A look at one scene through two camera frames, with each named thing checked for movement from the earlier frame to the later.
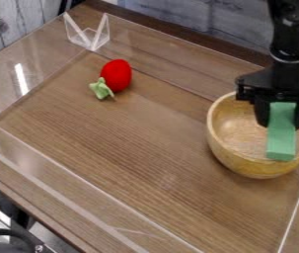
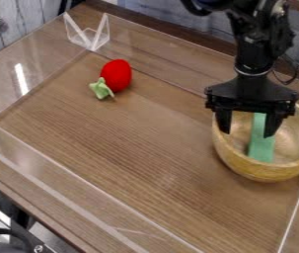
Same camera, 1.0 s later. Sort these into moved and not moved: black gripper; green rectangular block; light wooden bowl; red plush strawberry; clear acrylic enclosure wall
Moved: green rectangular block; black gripper
Not moved: red plush strawberry; clear acrylic enclosure wall; light wooden bowl
